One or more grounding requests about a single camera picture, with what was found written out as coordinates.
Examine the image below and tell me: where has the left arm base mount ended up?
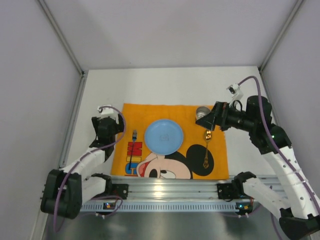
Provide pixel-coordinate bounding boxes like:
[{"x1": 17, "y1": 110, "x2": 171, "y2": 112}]
[{"x1": 91, "y1": 183, "x2": 129, "y2": 200}]

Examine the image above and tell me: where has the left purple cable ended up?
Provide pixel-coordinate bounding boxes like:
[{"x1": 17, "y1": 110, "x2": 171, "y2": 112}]
[{"x1": 52, "y1": 106, "x2": 126, "y2": 233}]

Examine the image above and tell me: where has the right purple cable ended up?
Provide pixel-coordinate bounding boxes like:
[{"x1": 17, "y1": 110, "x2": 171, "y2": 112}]
[{"x1": 237, "y1": 76, "x2": 320, "y2": 240}]

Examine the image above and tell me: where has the slotted cable duct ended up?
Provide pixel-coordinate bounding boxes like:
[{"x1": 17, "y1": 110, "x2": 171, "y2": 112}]
[{"x1": 80, "y1": 200, "x2": 253, "y2": 213}]

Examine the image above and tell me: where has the aluminium rail beam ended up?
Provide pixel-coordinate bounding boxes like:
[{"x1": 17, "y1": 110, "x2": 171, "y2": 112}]
[{"x1": 39, "y1": 176, "x2": 312, "y2": 201}]

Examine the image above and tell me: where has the orange cartoon mouse towel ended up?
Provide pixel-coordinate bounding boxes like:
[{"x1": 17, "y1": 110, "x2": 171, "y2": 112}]
[{"x1": 111, "y1": 103, "x2": 229, "y2": 180}]

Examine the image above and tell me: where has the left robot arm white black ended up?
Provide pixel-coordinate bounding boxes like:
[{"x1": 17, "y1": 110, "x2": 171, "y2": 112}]
[{"x1": 40, "y1": 105, "x2": 126, "y2": 219}]

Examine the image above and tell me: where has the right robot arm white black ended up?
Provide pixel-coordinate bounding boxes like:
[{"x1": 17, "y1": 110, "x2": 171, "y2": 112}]
[{"x1": 195, "y1": 94, "x2": 320, "y2": 240}]

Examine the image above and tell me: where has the purple cable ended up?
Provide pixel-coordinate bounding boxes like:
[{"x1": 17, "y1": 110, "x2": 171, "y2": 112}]
[
  {"x1": 52, "y1": 106, "x2": 126, "y2": 233},
  {"x1": 237, "y1": 76, "x2": 320, "y2": 240}
]

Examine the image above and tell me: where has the light blue plate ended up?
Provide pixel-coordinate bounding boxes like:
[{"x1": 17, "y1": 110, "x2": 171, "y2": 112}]
[{"x1": 144, "y1": 119, "x2": 184, "y2": 155}]

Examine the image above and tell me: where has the small metal cup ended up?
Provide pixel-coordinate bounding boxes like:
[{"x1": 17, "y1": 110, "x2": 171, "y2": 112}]
[{"x1": 195, "y1": 106, "x2": 211, "y2": 120}]

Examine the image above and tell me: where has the blue fork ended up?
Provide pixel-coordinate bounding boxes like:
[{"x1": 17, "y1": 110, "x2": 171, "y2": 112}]
[{"x1": 128, "y1": 129, "x2": 138, "y2": 170}]

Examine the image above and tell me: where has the gold metal spoon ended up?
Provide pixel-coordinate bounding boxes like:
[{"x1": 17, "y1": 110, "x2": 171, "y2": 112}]
[{"x1": 203, "y1": 130, "x2": 212, "y2": 169}]

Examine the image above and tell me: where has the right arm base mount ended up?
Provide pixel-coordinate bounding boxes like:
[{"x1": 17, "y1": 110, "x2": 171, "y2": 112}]
[{"x1": 216, "y1": 181, "x2": 262, "y2": 202}]

